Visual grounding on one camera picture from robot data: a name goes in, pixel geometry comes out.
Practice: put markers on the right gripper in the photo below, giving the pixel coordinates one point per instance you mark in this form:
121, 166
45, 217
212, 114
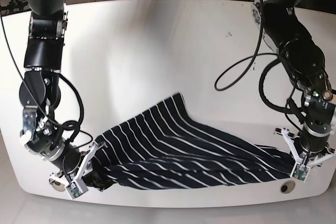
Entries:
50, 150

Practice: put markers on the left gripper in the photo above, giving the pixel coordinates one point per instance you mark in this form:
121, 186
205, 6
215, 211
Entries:
318, 123

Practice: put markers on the navy white striped T-shirt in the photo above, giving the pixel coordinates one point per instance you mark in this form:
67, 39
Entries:
163, 148

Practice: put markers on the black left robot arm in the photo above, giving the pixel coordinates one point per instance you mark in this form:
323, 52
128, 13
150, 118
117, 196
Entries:
304, 63

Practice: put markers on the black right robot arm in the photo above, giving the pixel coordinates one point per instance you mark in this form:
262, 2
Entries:
40, 96

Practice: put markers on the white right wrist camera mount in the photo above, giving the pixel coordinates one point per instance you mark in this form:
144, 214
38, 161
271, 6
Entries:
76, 169

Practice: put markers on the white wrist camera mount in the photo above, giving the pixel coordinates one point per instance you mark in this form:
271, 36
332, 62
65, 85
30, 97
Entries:
304, 161
76, 169

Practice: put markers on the left table cable grommet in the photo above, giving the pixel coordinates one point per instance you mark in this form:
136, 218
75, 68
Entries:
58, 186

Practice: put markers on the table cable grommet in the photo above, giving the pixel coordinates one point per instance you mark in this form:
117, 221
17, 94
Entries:
287, 187
58, 186

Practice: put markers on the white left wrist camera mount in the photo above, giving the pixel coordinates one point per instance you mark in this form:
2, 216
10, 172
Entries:
304, 161

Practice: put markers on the right table cable grommet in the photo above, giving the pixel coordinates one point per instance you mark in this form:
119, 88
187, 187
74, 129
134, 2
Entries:
287, 187

